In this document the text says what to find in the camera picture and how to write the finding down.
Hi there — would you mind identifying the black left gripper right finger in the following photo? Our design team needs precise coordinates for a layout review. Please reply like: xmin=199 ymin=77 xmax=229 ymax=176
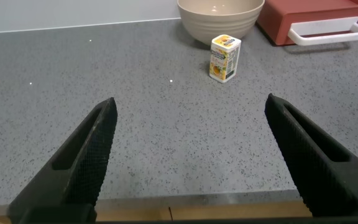
xmin=264 ymin=93 xmax=358 ymax=218

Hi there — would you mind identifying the red drawer box housing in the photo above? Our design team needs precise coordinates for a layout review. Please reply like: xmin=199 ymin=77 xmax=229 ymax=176
xmin=256 ymin=0 xmax=358 ymax=47

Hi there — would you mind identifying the wooden cabinet front panel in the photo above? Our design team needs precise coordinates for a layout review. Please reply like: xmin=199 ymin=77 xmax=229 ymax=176
xmin=95 ymin=200 xmax=313 ymax=222

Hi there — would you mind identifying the small white yellow-label bottle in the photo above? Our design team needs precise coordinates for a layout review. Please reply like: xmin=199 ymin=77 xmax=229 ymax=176
xmin=209 ymin=34 xmax=242 ymax=84

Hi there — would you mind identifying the beige ribbed bowl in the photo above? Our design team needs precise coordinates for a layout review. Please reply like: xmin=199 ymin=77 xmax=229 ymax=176
xmin=177 ymin=0 xmax=265 ymax=46

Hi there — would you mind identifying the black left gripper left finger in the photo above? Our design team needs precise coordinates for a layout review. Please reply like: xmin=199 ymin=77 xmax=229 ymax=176
xmin=7 ymin=96 xmax=119 ymax=223

